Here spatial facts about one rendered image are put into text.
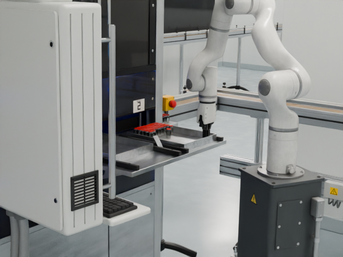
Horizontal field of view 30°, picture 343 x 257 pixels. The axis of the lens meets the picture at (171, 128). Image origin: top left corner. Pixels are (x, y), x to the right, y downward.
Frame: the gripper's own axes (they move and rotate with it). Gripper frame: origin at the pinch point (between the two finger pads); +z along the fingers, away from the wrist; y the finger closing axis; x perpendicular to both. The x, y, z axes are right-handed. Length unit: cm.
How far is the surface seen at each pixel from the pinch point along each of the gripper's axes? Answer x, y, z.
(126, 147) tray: -21.6, 31.8, 4.3
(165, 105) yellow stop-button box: -35.6, -14.4, -6.4
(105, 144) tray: -32.4, 34.0, 4.3
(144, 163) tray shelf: 0.4, 46.3, 4.3
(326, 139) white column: 0, -143, 31
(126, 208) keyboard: 18, 78, 10
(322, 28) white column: -9, -144, -41
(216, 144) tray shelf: 4.6, -1.7, 4.6
